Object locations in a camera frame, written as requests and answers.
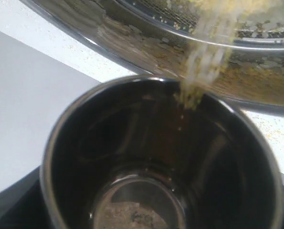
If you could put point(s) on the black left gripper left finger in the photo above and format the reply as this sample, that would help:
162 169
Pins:
22 205

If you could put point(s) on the stainless steel cup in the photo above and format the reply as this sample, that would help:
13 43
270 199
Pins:
127 155

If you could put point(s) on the round steel sieve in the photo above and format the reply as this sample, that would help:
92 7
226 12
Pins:
233 48

